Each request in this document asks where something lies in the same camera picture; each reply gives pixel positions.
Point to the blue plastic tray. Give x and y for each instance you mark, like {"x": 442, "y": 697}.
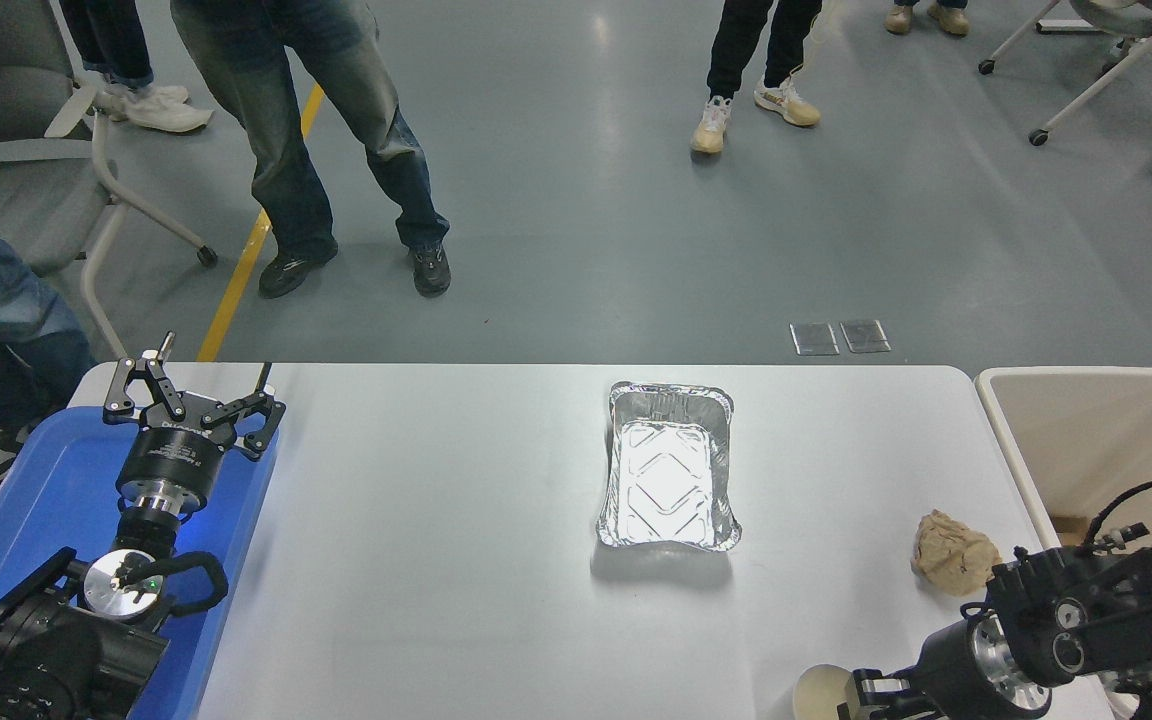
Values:
{"x": 26, "y": 500}

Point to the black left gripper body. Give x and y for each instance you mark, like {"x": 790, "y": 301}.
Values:
{"x": 171, "y": 455}

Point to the person with white shoes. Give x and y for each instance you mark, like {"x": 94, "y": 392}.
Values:
{"x": 126, "y": 50}

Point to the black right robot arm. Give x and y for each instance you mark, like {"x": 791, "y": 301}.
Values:
{"x": 1106, "y": 610}

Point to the person with beige shoes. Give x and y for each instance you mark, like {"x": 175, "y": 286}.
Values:
{"x": 746, "y": 40}

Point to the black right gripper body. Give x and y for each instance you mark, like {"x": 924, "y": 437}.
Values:
{"x": 951, "y": 670}

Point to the white paper cup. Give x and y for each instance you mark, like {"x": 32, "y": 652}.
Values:
{"x": 821, "y": 695}

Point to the white-framed wheeled chair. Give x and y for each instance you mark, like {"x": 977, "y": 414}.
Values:
{"x": 1116, "y": 70}

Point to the large pale bin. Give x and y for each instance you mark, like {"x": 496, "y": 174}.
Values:
{"x": 1086, "y": 440}

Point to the person with tan shoes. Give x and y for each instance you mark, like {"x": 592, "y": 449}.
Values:
{"x": 946, "y": 18}

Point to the white floor bar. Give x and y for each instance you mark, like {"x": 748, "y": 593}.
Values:
{"x": 1066, "y": 26}

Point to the grey office chair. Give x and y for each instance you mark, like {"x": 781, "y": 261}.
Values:
{"x": 26, "y": 190}

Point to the crumpled tan paper ball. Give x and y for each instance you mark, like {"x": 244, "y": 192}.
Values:
{"x": 956, "y": 555}

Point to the silver foil tray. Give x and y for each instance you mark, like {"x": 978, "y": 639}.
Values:
{"x": 668, "y": 480}

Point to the standing person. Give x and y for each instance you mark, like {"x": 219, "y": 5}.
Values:
{"x": 286, "y": 150}

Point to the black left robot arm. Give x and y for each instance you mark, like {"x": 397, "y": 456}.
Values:
{"x": 56, "y": 650}

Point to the metal floor plate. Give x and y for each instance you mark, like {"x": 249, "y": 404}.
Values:
{"x": 814, "y": 338}
{"x": 865, "y": 336}

